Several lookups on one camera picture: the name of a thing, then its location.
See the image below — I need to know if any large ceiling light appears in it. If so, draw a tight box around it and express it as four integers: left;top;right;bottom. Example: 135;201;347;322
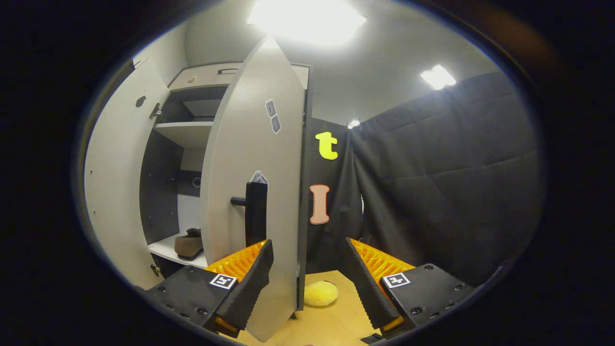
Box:
247;0;367;46

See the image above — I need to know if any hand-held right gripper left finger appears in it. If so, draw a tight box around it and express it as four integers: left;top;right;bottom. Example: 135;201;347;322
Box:
144;239;274;338

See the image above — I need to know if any brown fluffy shoe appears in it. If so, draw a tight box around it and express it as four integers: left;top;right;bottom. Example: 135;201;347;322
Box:
173;228;204;261

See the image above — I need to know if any white cabinet shelf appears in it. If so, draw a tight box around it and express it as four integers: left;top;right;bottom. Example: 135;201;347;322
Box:
153;121;214;148
148;234;209;269

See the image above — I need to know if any grey cabinet door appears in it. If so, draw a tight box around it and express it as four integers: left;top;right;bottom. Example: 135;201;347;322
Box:
83;60;170;290
199;36;308;343

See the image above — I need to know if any black backdrop cloth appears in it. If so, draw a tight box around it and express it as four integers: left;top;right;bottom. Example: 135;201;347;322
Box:
304;71;547;289

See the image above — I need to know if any black door handle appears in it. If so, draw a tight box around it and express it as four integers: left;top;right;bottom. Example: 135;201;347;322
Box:
230;181;269;248

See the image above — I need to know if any yellow fluffy object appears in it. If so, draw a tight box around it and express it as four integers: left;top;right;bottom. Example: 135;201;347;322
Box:
304;281;339;308

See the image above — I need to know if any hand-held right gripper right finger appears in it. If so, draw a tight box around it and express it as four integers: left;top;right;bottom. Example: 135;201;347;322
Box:
342;237;476;339

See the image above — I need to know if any grey cabinet drawer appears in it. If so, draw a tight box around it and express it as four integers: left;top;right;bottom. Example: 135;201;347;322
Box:
168;62;310;91

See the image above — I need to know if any grey shoe cabinet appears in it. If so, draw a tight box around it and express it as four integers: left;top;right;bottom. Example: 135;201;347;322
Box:
139;62;315;310

